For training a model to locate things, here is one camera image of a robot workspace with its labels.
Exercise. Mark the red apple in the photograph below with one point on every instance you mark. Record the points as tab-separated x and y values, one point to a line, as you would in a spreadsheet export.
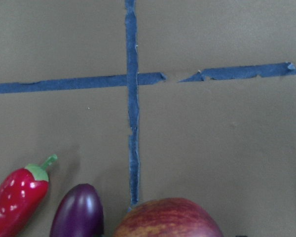
168	217

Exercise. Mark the purple eggplant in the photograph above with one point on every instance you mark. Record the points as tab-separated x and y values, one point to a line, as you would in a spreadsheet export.
79	214

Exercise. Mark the red chili pepper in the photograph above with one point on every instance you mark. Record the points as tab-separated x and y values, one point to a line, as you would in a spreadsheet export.
20	194

